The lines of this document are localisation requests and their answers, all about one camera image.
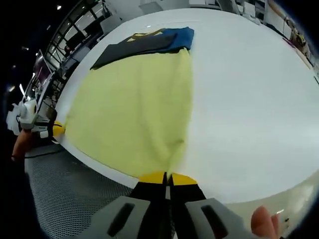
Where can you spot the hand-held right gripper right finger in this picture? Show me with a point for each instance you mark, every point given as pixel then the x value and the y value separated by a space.
pixel 224 221

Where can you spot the large display screen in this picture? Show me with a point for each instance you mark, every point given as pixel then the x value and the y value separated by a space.
pixel 43 67

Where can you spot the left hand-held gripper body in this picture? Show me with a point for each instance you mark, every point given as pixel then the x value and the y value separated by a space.
pixel 25 114

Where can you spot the person's right hand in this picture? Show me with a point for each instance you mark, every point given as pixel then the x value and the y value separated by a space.
pixel 264 224

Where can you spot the yellow garment blue black sleeves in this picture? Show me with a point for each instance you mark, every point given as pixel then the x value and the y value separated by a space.
pixel 129 104

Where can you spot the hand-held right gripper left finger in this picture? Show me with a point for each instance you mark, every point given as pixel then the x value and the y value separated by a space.
pixel 112 221

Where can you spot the person's left hand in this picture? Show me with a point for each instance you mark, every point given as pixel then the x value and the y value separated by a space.
pixel 22 144

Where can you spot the grey office chair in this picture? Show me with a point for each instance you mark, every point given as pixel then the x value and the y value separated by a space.
pixel 111 25

